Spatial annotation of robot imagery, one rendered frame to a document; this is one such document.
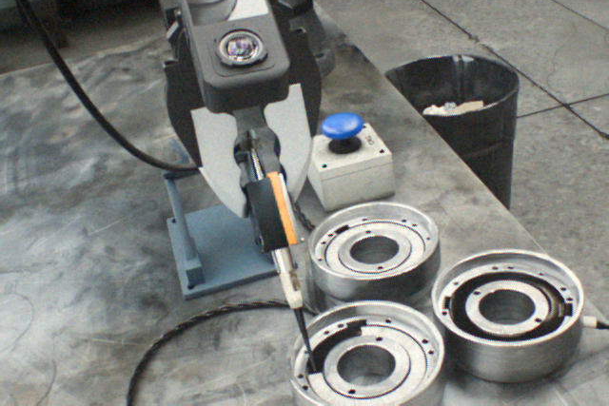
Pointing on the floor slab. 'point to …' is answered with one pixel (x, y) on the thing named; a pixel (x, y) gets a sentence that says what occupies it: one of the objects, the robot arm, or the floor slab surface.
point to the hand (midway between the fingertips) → (266, 199)
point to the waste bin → (477, 147)
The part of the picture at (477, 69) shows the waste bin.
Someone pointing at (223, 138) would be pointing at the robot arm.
